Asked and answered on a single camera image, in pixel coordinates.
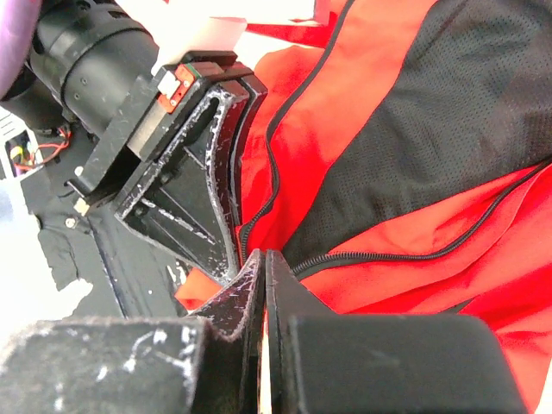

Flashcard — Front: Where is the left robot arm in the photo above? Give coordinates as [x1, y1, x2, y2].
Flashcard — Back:
[4, 1, 267, 284]

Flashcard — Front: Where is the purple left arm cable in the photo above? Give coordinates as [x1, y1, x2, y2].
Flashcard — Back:
[0, 0, 42, 98]

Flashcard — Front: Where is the red jacket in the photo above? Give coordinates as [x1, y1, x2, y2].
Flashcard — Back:
[174, 0, 552, 414]

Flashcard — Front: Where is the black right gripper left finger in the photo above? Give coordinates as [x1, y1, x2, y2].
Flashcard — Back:
[1, 252, 264, 413]

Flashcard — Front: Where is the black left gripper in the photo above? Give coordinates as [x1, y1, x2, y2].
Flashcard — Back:
[67, 51, 268, 285]

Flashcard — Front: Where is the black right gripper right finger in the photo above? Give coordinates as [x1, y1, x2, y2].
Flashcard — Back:
[265, 251, 527, 413]

